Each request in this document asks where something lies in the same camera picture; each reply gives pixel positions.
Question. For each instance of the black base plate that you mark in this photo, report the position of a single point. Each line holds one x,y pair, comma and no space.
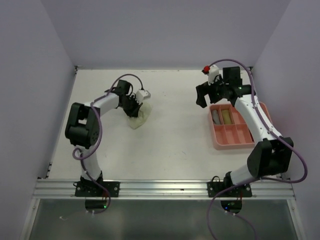
220,189
92,190

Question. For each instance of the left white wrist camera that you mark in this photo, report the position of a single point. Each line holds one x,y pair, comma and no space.
142,95

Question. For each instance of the pale green underwear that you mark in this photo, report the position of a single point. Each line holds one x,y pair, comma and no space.
143,114

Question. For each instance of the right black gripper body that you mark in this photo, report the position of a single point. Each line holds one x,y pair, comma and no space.
216,90

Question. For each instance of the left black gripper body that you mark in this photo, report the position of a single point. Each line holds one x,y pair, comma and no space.
131,105

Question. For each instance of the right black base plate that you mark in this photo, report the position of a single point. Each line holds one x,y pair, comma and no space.
220,189

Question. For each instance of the pink divided tray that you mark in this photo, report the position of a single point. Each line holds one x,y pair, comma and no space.
229,136

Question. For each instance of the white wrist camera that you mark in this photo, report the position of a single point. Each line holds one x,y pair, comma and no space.
142,95
212,72

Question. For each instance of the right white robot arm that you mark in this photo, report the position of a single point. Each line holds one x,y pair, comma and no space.
272,152

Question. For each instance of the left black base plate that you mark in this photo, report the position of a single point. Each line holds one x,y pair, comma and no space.
92,190

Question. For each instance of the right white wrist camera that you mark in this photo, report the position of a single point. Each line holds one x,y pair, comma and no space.
212,72

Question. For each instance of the olive and cream underwear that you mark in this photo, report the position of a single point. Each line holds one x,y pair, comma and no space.
226,115

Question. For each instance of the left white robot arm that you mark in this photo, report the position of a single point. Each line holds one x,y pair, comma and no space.
84,128

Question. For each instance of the aluminium mounting rail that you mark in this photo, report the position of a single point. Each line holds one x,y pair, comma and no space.
164,190

